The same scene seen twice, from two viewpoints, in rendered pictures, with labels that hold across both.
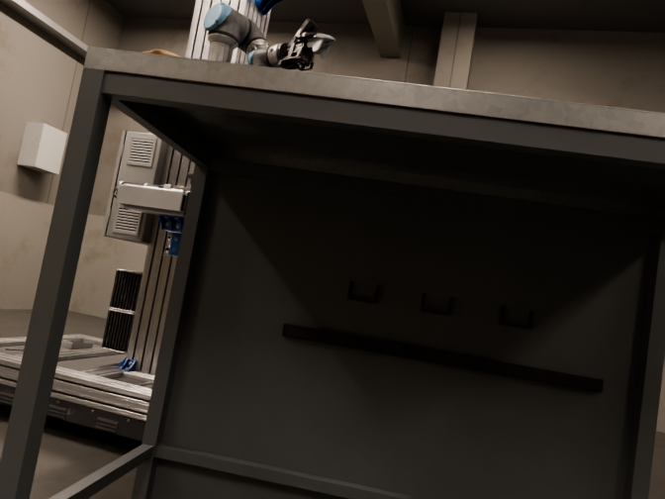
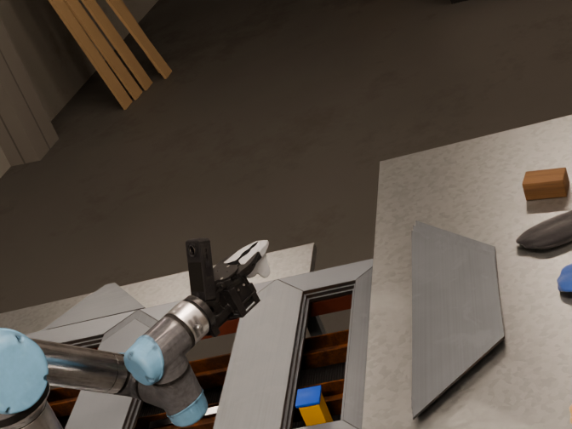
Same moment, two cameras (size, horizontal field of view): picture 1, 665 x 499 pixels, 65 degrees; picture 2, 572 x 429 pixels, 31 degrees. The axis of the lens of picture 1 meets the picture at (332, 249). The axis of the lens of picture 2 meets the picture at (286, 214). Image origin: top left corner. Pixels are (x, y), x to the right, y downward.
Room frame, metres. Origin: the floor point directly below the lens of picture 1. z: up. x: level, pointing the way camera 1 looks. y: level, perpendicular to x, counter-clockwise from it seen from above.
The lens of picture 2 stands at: (1.20, 1.77, 2.39)
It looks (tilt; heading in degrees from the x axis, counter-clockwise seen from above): 28 degrees down; 280
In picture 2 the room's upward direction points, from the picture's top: 21 degrees counter-clockwise
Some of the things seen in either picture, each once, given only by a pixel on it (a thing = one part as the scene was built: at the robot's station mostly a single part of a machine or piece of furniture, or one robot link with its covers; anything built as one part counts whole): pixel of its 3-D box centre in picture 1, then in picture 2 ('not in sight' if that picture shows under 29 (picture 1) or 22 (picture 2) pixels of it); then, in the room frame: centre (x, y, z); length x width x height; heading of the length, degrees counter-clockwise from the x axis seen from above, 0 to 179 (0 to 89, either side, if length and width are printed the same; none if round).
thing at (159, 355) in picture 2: (264, 60); (158, 351); (1.75, 0.34, 1.43); 0.11 x 0.08 x 0.09; 49
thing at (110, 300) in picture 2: not in sight; (92, 308); (2.40, -1.01, 0.77); 0.45 x 0.20 x 0.04; 173
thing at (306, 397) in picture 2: not in sight; (309, 398); (1.64, -0.13, 0.88); 0.06 x 0.06 x 0.02; 83
